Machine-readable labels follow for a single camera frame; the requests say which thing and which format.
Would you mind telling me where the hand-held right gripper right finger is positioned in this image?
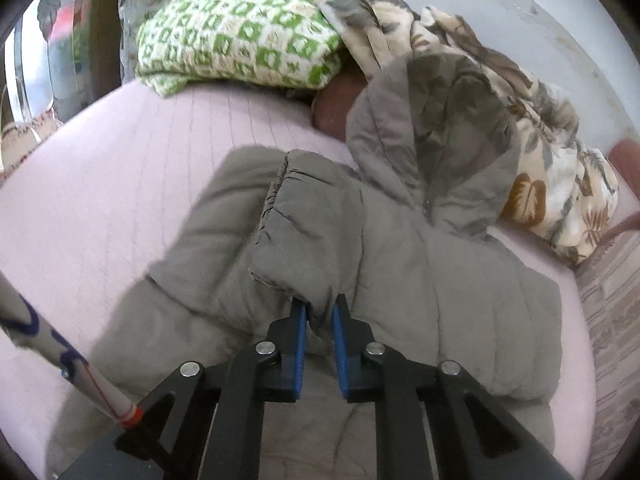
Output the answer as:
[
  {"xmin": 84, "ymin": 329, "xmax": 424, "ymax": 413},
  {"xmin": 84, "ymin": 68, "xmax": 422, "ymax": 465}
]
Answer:
[{"xmin": 331, "ymin": 294, "xmax": 576, "ymax": 480}]

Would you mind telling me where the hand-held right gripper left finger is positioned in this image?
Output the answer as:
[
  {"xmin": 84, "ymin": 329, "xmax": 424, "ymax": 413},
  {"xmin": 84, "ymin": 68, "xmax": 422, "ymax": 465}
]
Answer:
[{"xmin": 115, "ymin": 298, "xmax": 308, "ymax": 480}]

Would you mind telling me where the grey padded hooded jacket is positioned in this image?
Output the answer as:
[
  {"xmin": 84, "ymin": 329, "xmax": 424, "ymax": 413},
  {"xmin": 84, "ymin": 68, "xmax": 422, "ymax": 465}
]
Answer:
[{"xmin": 47, "ymin": 52, "xmax": 561, "ymax": 480}]

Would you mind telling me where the pink quilted bed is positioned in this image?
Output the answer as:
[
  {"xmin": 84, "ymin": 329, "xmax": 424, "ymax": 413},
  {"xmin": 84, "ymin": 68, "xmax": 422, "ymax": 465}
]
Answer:
[{"xmin": 0, "ymin": 80, "xmax": 640, "ymax": 480}]

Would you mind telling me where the brown pillow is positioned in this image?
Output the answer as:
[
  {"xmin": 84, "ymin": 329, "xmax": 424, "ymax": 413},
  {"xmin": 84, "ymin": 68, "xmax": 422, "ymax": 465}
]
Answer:
[{"xmin": 311, "ymin": 67, "xmax": 373, "ymax": 141}]

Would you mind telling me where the striped patterned sofa cushion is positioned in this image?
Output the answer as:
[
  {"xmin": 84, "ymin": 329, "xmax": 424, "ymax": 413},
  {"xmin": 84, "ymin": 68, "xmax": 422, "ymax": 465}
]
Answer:
[{"xmin": 575, "ymin": 240, "xmax": 640, "ymax": 480}]

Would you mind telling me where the floral leaf print blanket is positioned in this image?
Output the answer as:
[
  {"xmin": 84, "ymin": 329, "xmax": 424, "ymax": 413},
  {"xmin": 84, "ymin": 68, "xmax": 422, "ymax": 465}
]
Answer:
[{"xmin": 245, "ymin": 0, "xmax": 621, "ymax": 267}]

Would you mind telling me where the green patterned pillow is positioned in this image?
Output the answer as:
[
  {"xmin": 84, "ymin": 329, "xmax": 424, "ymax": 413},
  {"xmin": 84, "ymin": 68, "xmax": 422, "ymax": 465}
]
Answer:
[{"xmin": 134, "ymin": 0, "xmax": 346, "ymax": 98}]

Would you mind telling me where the pink bolster cushion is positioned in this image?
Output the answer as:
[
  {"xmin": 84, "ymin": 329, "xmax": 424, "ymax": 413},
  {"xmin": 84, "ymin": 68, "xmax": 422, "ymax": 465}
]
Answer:
[{"xmin": 600, "ymin": 137, "xmax": 640, "ymax": 246}]

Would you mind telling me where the patterned fabric bag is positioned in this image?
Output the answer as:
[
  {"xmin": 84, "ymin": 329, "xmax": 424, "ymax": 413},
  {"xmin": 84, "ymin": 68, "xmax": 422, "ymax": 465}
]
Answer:
[{"xmin": 0, "ymin": 110, "xmax": 66, "ymax": 176}]

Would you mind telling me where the glass door pane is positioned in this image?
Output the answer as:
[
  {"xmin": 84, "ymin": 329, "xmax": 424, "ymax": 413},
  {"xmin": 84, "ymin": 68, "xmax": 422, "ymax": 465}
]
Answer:
[{"xmin": 10, "ymin": 0, "xmax": 101, "ymax": 126}]

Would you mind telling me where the lace curtain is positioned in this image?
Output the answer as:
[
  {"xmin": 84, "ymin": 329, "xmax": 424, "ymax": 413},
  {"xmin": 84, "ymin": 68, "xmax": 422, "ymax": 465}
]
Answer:
[{"xmin": 117, "ymin": 0, "xmax": 171, "ymax": 86}]

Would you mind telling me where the brown wooden door frame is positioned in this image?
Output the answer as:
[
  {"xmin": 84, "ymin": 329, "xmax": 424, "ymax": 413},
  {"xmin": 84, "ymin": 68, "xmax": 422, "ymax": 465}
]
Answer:
[{"xmin": 90, "ymin": 0, "xmax": 131, "ymax": 91}]

